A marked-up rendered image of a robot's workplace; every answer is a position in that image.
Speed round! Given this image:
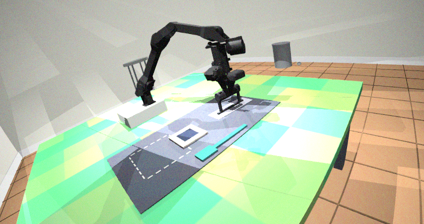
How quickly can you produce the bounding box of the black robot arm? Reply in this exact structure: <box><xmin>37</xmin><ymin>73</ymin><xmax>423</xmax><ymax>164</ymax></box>
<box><xmin>135</xmin><ymin>22</ymin><xmax>246</xmax><ymax>107</ymax></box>

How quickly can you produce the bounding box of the white tile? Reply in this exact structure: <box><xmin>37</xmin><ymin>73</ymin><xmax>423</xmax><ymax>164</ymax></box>
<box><xmin>168</xmin><ymin>124</ymin><xmax>208</xmax><ymax>149</ymax></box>

